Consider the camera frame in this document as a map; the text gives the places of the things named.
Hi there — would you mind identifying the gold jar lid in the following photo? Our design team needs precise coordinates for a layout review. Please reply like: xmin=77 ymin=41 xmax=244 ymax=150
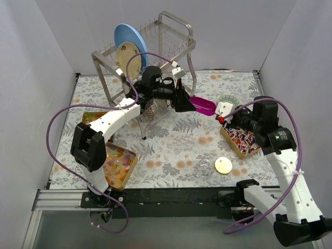
xmin=214 ymin=157 xmax=232 ymax=174

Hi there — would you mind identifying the tin of lollipop candies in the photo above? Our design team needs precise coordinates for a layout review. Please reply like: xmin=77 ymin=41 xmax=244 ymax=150
xmin=220 ymin=127 xmax=261 ymax=160

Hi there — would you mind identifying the cream plate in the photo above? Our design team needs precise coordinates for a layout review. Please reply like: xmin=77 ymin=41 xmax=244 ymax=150
xmin=115 ymin=41 xmax=142 ymax=81

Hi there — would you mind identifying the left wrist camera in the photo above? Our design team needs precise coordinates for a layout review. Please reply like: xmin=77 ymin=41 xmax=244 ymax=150
xmin=171 ymin=61 xmax=186 ymax=82

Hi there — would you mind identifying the tin of popsicle candies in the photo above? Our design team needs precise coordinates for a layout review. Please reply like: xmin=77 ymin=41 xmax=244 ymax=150
xmin=103 ymin=142 xmax=138 ymax=191

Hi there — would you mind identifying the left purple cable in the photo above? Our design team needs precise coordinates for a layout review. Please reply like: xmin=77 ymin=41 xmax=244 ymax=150
xmin=46 ymin=53 xmax=174 ymax=233

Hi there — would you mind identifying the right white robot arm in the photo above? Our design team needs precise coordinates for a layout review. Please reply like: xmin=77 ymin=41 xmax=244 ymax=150
xmin=225 ymin=96 xmax=331 ymax=247

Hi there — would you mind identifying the magenta plastic scoop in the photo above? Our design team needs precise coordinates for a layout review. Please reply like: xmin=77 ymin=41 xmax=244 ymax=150
xmin=189 ymin=96 xmax=216 ymax=116

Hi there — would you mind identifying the clear glass jar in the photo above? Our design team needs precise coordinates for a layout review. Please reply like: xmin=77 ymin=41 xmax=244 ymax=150
xmin=196 ymin=159 xmax=214 ymax=178

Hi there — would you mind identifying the floral table mat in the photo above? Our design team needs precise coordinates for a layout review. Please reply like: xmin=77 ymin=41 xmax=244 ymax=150
xmin=50 ymin=76 xmax=278 ymax=189

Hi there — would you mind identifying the steel dish rack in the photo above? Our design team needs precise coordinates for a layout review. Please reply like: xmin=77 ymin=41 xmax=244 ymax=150
xmin=91 ymin=11 xmax=197 ymax=139

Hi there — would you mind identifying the tin of star candies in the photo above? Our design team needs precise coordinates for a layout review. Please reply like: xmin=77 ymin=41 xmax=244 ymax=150
xmin=81 ymin=112 xmax=106 ymax=124

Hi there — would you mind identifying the brown patterned bowl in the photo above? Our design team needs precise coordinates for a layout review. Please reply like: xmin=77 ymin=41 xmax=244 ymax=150
xmin=143 ymin=102 xmax=158 ymax=121

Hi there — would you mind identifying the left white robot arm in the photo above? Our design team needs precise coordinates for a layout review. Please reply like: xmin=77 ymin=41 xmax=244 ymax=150
xmin=70 ymin=66 xmax=196 ymax=208

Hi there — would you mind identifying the teal rimmed bowl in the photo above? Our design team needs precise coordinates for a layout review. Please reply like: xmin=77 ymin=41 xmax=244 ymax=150
xmin=156 ymin=100 xmax=170 ymax=108

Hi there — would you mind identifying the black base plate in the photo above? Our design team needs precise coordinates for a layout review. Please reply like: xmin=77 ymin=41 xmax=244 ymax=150
xmin=80 ymin=187 xmax=256 ymax=220

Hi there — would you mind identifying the yellow teal patterned bowl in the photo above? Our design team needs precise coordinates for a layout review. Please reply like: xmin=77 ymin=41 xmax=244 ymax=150
xmin=216 ymin=94 xmax=240 ymax=107

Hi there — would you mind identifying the blue plate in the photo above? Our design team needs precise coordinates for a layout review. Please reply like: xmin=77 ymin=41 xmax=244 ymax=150
xmin=114 ymin=23 xmax=149 ymax=78

